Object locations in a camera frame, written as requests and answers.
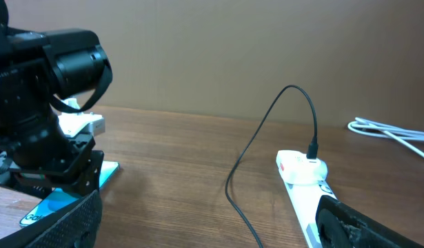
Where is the black USB charging cable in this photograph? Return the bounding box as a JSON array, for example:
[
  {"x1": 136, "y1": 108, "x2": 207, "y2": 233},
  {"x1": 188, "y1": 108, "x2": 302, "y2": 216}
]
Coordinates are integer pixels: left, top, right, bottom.
[{"x1": 224, "y1": 84, "x2": 319, "y2": 248}]

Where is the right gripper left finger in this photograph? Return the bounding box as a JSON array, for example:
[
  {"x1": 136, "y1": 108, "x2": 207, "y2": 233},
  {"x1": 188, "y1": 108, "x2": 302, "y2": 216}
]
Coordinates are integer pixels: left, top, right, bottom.
[{"x1": 0, "y1": 190, "x2": 103, "y2": 248}]

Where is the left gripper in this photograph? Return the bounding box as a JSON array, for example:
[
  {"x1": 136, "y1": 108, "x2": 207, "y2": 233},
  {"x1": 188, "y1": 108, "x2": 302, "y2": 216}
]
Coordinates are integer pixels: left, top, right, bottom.
[{"x1": 0, "y1": 133, "x2": 104, "y2": 198}]

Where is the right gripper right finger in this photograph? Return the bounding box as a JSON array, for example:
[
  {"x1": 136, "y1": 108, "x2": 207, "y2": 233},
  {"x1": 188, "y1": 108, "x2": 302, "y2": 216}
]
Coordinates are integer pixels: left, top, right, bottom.
[{"x1": 315, "y1": 195, "x2": 424, "y2": 248}]

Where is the teal screen smartphone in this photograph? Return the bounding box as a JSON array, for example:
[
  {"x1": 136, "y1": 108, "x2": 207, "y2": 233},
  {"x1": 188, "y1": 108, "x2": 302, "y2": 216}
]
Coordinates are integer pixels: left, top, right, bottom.
[{"x1": 19, "y1": 161, "x2": 120, "y2": 227}]

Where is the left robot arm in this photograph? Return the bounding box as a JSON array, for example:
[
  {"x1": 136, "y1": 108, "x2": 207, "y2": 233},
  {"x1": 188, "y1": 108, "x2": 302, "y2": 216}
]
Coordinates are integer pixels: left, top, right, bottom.
[{"x1": 0, "y1": 1, "x2": 113, "y2": 198}]

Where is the white power strip cord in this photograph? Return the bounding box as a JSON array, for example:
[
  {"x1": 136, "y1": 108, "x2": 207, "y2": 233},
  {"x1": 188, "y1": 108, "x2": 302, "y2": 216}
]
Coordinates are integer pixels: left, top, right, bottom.
[{"x1": 347, "y1": 116, "x2": 424, "y2": 164}]

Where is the white power strip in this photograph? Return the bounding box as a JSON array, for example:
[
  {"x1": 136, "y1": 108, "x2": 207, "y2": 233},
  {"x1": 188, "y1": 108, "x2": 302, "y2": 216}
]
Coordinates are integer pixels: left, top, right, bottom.
[{"x1": 283, "y1": 179, "x2": 336, "y2": 248}]

